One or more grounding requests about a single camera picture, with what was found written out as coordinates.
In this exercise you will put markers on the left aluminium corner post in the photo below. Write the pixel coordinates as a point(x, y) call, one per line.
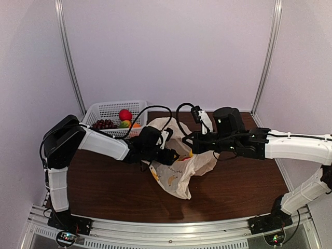
point(68, 55)

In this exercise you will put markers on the circuit board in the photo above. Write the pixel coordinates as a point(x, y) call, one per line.
point(275, 239)
point(65, 238)

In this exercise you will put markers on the right circuit board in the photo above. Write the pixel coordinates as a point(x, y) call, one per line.
point(275, 239)

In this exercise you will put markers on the white perforated plastic basket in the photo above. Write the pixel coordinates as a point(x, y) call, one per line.
point(110, 111)

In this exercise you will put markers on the aluminium front rail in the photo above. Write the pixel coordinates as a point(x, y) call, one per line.
point(233, 233)

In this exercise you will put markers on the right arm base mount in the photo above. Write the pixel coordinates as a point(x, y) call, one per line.
point(269, 222)

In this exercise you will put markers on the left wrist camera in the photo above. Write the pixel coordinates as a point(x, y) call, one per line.
point(164, 137)

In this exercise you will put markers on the aluminium corner post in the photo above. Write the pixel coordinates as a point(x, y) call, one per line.
point(274, 33)
point(68, 55)

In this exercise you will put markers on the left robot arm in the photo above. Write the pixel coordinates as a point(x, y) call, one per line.
point(70, 138)

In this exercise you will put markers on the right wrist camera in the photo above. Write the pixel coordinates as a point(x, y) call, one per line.
point(201, 117)

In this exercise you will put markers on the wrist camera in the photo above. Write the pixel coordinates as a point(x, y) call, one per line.
point(164, 137)
point(201, 117)

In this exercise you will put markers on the red apple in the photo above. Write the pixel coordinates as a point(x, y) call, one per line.
point(125, 114)

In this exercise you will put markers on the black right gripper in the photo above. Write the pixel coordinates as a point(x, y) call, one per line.
point(197, 147)

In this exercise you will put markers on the banana print plastic bag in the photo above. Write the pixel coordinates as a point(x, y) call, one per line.
point(174, 179)

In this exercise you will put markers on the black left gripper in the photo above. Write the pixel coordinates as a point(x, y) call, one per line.
point(167, 158)

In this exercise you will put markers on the left circuit board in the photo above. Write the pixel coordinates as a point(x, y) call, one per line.
point(65, 238)

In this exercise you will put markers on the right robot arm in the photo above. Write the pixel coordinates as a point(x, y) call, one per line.
point(227, 132)

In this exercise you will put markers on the green yellow mango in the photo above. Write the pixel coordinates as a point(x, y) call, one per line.
point(125, 124)

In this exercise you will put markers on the right aluminium corner post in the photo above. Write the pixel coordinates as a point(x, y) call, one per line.
point(274, 33)

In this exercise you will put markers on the dark red grape bunch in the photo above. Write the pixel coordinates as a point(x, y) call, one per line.
point(104, 124)

